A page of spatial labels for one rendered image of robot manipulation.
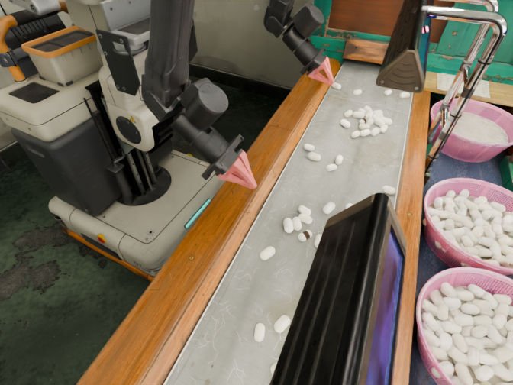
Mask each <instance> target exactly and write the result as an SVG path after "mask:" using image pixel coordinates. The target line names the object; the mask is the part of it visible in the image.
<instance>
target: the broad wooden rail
mask: <svg viewBox="0 0 513 385"><path fill-rule="evenodd" d="M307 73H308V71H307ZM307 73H306V74H305V75H303V76H302V77H301V78H300V79H299V81H298V82H297V83H296V84H295V86H294V87H293V89H292V90H291V92H290V93H289V94H288V95H287V97H286V98H285V100H284V101H283V103H282V104H281V105H280V106H279V108H278V109H277V110H276V112H275V114H274V115H273V116H272V117H271V119H270V120H269V122H268V123H267V124H266V126H265V127H264V129H263V130H262V131H261V132H260V134H259V135H258V137H257V138H256V140H255V141H254V142H253V143H252V145H251V146H250V148H249V149H248V150H247V152H246V155H247V159H248V162H249V165H250V169H251V172H252V174H253V177H254V179H255V181H256V184H257V187H256V188H255V189H249V188H247V187H245V186H242V185H240V184H238V183H232V182H230V181H227V180H225V182H224V183H223V185H222V186H221V188H220V189H219V190H218V191H217V193H216V194H215V196H214V197H213V198H212V200H211V201H210V202H209V204H208V205H207V206H206V208H205V210H204V211H203V213H202V214H201V215H200V216H199V217H198V219H197V220H196V222H195V223H194V225H193V226H192V227H191V228H190V229H189V231H188V233H187V234H186V236H185V237H184V238H183V239H182V240H181V242H180V243H179V245H178V246H177V248H176V249H175V250H174V252H173V253H172V254H171V256H170V257H169V259H168V260H167V261H166V263H165V264H164V265H163V267H162V268H161V269H160V271H159V272H158V274H157V275H156V276H155V277H154V279H153V280H152V282H151V283H150V285H149V286H148V287H147V288H146V290H145V291H144V293H143V294H142V296H141V297H140V298H139V300H138V301H137V302H136V303H135V305H134V307H133V308H132V309H131V311H130V312H129V313H128V314H127V316H126V317H125V319H124V320H123V322H122V323H121V324H120V325H119V327H118V328H117V330H116V331H115V333H114V334H113V335H112V336H111V338H110V339H109V340H108V342H107V343H106V345H105V346H104V347H103V349H102V350H101V351H100V353H99V354H98V356H97V357H96V359H95V360H94V361H93V362H92V364H91V365H90V366H89V368H88V370H87V371H86V372H85V373H84V374H83V376H82V377H81V379H80V380H79V382H78V383H77V384H76V385H164V383H165V381H166V379H167V377H168V376H169V373H170V372H171V370H172V369H173V367H174V365H175V363H176V361H177V360H178V358H179V356H180V354H181V353H182V350H183V348H184V347H185V346H186V343H187V341H188V340H189V338H190V336H191V334H192V333H193V331H194V329H195V327H196V326H197V324H198V322H199V320H200V318H201V317H202V315H203V313H204V311H205V310H206V308H207V306H208V304H209V303H210V301H211V298H212V297H213V295H214V294H215V291H216V290H217V288H218V286H219V284H220V283H221V281H222V279H223V277H224V275H225V274H226V272H227V270H228V268H229V266H230V265H231V263H232V261H233V259H234V258H235V256H236V254H237V252H238V251H239V249H240V246H241V245H242V244H243V242H244V239H245V238H246V236H247V234H248V233H249V231H250V229H251V227H252V226H253V223H254V222H255V220H256V219H257V216H258V215H259V213H260V211H261V209H262V207H263V206H264V204H265V202H266V200H267V199H268V197H269V194H270V193H271V192H272V190H273V188H274V186H275V185H276V182H277V181H278V179H279V177H280V175H281V174H282V172H283V170H284V169H285V167H286V164H287V163H288V162H289V159H290V157H291V156H292V154H293V152H294V150H295V149H296V147H297V145H298V143H299V141H300V140H301V138H302V136H303V134H304V133H305V131H306V129H307V127H308V125H309V124H310V122H311V120H312V118H313V117H314V115H315V112H316V111H317V110H318V107H319V105H320V104H321V102H322V100H323V98H324V97H325V95H326V93H327V91H328V90H329V88H330V85H328V84H326V83H324V82H321V81H318V80H316V79H312V78H310V77H308V75H307Z"/></svg>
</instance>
